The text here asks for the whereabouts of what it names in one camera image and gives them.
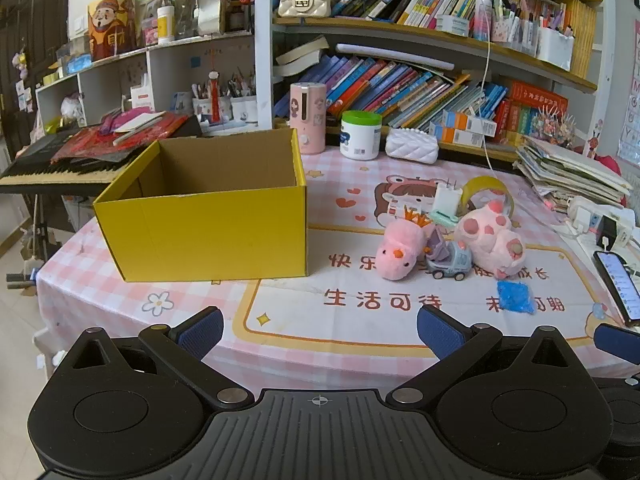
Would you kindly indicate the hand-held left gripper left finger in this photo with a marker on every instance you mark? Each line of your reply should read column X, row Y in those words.
column 202, row 332

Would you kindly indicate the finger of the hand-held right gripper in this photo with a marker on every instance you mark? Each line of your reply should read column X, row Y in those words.
column 620, row 344

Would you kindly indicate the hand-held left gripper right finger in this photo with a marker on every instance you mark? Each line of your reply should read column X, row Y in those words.
column 440, row 332

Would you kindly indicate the grey purple toy truck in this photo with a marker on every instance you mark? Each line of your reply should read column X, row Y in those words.
column 450, row 260

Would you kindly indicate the blue cloth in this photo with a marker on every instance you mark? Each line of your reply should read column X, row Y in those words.
column 515, row 297

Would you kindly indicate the pink duck plush toy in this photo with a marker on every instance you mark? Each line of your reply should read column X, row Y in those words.
column 400, row 255

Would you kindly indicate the yellow cardboard box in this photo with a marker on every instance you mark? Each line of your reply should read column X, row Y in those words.
column 200, row 240

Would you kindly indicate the pink paw plush toy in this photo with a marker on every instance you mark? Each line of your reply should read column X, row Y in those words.
column 490, row 240

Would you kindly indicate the white plug charger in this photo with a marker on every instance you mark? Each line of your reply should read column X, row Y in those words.
column 446, row 200

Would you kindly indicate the black smartphone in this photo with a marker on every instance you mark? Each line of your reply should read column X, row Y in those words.
column 620, row 285

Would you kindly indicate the black plug adapter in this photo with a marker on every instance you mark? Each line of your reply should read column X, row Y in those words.
column 609, row 232

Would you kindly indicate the mint green small stand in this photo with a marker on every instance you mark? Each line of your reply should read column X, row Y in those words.
column 442, row 219

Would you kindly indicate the white power strip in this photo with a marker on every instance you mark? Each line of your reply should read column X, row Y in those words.
column 580, row 215

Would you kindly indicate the yellow tape roll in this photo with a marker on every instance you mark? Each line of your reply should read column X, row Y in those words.
column 482, row 184

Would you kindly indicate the stack of papers and workbooks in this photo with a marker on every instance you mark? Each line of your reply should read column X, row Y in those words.
column 570, row 175

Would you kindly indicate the pink checked printed tablecloth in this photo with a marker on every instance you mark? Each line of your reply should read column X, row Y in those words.
column 330, row 185

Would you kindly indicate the white quilted purse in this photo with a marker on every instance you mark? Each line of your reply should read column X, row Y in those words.
column 412, row 147

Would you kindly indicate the orange white carton box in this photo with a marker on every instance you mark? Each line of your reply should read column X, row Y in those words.
column 457, row 136
column 470, row 121

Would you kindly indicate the red deer figure cutout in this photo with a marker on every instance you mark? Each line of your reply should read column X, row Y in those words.
column 594, row 142

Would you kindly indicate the white jar green lid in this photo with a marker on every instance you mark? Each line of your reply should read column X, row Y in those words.
column 360, row 140

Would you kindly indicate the red printed packets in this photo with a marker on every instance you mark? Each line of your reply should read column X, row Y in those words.
column 90, row 145

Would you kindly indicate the white notebook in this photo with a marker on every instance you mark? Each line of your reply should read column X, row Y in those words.
column 140, row 122

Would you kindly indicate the black electronic keyboard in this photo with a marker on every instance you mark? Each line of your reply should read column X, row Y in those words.
column 50, row 175

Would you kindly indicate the white pen cup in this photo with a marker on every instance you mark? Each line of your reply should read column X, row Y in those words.
column 242, row 107
column 205, row 110

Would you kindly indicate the pink cylindrical desk appliance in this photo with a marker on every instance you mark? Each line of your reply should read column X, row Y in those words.
column 307, row 120

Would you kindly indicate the red tassel ornament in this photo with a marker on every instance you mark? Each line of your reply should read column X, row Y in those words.
column 214, row 95

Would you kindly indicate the red boxed dictionaries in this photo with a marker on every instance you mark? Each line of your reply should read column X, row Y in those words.
column 530, row 105

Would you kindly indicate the row of blue children's books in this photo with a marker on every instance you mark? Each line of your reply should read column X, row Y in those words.
column 400, row 90

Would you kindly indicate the white shelf unit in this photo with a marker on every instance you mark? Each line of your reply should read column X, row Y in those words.
column 170, row 65

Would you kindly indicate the white rolled paper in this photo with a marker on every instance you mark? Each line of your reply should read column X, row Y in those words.
column 395, row 56

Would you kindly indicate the thick lying books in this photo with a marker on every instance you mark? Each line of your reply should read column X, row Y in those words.
column 300, row 55

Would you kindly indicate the white stationery holder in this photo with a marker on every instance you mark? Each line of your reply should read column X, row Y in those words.
column 555, row 50

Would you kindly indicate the wooden bookshelf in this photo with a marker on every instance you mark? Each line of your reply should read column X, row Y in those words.
column 262, row 35

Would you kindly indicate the small white box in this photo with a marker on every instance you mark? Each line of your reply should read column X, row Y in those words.
column 452, row 25

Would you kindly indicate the white bottle yellow label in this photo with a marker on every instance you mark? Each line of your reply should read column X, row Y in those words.
column 165, row 25

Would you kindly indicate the fortune god figure box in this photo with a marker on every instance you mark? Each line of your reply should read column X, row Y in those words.
column 112, row 30

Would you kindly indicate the pastel striped bottle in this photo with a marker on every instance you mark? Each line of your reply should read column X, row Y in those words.
column 483, row 15

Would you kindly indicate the white ribbon roll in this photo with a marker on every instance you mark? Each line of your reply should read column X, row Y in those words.
column 210, row 10

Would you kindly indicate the dark wooden door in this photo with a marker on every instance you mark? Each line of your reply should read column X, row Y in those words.
column 30, row 35

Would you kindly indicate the alphabet wall poster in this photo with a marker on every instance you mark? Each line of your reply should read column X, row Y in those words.
column 631, row 100

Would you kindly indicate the wall switch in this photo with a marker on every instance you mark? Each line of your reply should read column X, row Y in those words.
column 79, row 24

